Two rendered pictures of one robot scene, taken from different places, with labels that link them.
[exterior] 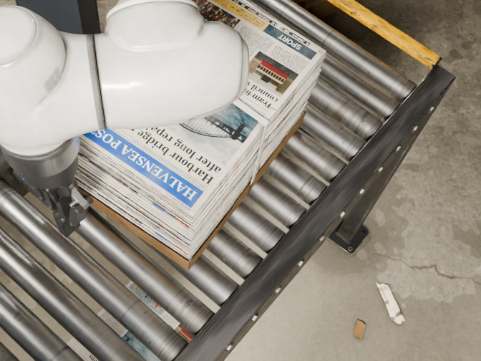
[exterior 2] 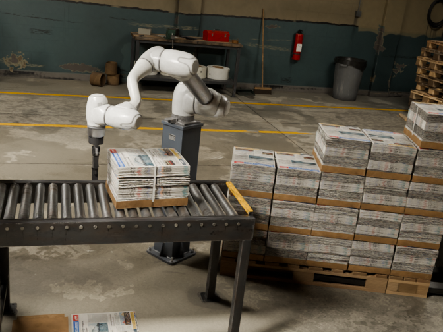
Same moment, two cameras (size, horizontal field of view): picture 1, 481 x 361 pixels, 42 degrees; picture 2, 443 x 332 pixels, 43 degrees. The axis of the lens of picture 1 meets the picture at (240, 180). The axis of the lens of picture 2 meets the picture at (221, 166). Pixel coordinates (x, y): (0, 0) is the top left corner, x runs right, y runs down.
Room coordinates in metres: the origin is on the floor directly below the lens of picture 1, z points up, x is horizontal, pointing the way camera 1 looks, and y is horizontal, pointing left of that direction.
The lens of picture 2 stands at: (-1.15, -2.03, 1.96)
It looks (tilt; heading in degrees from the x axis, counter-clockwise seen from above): 19 degrees down; 43
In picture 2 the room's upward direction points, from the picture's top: 6 degrees clockwise
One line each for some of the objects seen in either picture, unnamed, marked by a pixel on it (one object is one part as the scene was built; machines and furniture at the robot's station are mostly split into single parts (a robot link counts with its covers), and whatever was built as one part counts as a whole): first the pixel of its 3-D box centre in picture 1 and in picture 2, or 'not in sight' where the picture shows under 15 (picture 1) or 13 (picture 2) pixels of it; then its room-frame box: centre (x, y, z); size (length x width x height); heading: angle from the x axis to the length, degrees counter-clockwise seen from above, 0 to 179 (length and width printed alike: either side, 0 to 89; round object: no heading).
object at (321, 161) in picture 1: (250, 108); (178, 202); (0.74, 0.01, 0.77); 0.47 x 0.05 x 0.05; 60
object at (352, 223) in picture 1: (376, 182); (238, 294); (0.90, -0.37, 0.34); 0.06 x 0.06 x 0.68; 60
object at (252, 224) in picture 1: (185, 170); (142, 203); (0.57, 0.11, 0.77); 0.47 x 0.05 x 0.05; 60
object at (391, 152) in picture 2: not in sight; (384, 153); (2.22, -0.38, 0.95); 0.38 x 0.29 x 0.23; 42
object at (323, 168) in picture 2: not in sight; (337, 161); (2.02, -0.16, 0.86); 0.38 x 0.29 x 0.04; 44
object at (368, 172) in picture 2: not in sight; (382, 166); (2.22, -0.38, 0.86); 0.38 x 0.29 x 0.04; 42
